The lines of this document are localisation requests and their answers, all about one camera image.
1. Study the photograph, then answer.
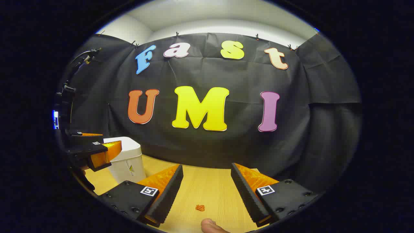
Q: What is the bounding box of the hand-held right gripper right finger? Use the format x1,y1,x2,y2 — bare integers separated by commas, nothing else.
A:
231,163,321,227

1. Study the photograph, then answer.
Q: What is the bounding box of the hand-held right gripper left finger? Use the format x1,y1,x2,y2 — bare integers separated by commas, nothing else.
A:
97,164,184,227

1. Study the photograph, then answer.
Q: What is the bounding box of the white desktop garbage bin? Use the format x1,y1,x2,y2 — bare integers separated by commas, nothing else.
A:
103,137,147,184

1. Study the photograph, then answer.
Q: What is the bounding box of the wooden desktop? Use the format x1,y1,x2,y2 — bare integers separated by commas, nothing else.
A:
83,154,282,233

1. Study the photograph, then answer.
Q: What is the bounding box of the black backdrop cloth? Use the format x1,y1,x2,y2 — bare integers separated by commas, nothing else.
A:
60,32,362,191

